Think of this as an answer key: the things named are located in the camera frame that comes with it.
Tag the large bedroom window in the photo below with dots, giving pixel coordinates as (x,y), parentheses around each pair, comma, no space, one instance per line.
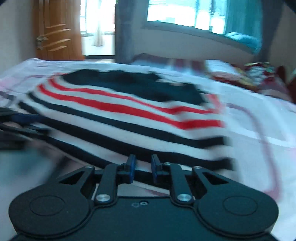
(211,17)

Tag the striped plaid pillow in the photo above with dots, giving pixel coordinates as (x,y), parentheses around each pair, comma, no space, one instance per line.
(268,80)

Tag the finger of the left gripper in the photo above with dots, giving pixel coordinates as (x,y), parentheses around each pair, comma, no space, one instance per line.
(22,124)

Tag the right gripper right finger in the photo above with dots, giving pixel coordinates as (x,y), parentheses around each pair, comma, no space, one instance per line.
(222,205)

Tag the folded white red blanket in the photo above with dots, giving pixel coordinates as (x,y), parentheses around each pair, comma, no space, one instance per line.
(227,73)

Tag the dark grey left curtain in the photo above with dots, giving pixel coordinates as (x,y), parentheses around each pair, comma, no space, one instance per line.
(124,10)

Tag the striped knit sweater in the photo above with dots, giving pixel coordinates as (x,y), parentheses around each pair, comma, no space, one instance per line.
(103,117)

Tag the dark grey right curtain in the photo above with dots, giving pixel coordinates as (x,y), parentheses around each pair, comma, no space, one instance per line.
(271,15)

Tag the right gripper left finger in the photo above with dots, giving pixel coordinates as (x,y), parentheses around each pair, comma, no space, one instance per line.
(60,207)

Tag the dark grey curtain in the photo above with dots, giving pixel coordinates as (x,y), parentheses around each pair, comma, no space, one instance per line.
(124,10)
(271,15)

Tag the brown wooden door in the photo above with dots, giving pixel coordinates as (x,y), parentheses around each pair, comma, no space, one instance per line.
(56,25)

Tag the teal cushion on windowsill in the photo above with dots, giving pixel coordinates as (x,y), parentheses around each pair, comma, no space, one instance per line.
(251,42)

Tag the patterned bed sheet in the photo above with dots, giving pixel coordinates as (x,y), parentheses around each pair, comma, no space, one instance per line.
(261,128)

